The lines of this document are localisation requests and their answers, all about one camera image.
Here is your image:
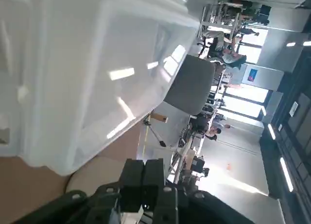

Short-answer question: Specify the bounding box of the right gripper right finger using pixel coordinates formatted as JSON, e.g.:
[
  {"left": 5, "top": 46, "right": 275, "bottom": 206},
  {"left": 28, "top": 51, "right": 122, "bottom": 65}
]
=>
[{"left": 142, "top": 157, "right": 195, "bottom": 224}]

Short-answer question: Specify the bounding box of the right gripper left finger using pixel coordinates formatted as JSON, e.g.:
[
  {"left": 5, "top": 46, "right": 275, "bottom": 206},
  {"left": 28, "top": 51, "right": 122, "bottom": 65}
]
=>
[{"left": 87, "top": 157, "right": 147, "bottom": 224}]

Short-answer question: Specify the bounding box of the small cream lidded bin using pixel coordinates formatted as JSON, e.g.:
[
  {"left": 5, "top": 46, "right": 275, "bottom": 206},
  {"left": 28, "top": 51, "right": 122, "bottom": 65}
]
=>
[{"left": 64, "top": 155, "right": 127, "bottom": 195}]

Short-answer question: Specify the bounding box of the tripod with wooden block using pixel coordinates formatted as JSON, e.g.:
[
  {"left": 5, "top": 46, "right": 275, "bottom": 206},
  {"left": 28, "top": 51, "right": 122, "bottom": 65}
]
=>
[{"left": 142, "top": 113, "right": 169, "bottom": 147}]

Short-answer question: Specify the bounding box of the person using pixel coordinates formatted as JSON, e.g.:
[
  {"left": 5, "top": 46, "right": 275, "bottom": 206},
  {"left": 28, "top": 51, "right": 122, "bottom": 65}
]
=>
[
  {"left": 205, "top": 122, "right": 233, "bottom": 141},
  {"left": 207, "top": 29, "right": 247, "bottom": 70}
]

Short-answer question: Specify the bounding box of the grey office chair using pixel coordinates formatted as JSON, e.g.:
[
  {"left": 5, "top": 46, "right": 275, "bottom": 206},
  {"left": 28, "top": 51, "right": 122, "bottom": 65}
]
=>
[{"left": 163, "top": 54, "right": 216, "bottom": 116}]

